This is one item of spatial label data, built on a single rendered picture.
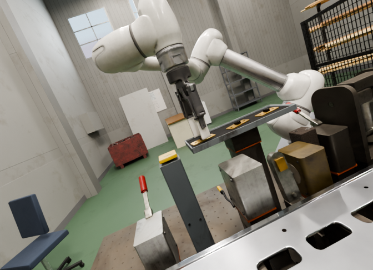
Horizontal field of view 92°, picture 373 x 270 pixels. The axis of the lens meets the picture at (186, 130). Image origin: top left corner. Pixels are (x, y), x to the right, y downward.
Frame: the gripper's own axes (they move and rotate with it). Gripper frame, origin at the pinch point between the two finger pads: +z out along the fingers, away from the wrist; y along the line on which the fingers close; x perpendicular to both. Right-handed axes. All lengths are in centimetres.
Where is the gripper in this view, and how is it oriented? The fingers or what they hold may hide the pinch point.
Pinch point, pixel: (198, 128)
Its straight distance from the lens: 59.6
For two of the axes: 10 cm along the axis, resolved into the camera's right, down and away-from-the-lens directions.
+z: 3.6, 9.2, 1.7
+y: 3.2, 0.5, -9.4
